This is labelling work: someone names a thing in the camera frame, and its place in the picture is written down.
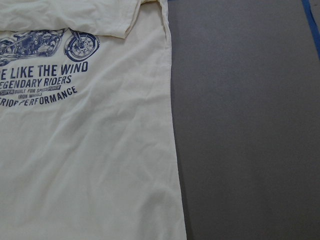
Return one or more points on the cream long-sleeve graphic shirt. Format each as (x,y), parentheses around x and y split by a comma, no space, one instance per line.
(87,146)

